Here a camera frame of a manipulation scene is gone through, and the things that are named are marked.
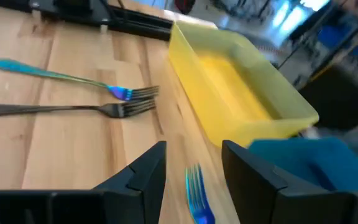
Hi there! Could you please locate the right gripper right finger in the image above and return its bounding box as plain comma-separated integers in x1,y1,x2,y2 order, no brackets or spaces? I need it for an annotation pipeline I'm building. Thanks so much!
222,139,358,224

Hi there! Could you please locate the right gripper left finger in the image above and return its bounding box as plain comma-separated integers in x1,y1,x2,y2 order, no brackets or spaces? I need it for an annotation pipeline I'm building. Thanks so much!
0,141,167,224

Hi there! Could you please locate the iridescent blue fork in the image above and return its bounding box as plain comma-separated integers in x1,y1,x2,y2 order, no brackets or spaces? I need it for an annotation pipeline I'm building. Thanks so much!
185,163,216,224
0,58,160,102

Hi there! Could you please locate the black fork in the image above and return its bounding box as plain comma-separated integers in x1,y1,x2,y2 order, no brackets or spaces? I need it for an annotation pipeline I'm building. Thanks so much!
0,98,157,119

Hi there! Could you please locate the blue plastic bin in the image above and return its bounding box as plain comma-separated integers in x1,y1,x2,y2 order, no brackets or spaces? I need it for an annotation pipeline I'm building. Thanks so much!
247,136,358,192

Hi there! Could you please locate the yellow plastic bin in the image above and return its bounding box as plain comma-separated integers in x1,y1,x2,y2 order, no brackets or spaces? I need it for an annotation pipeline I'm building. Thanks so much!
168,21,319,147

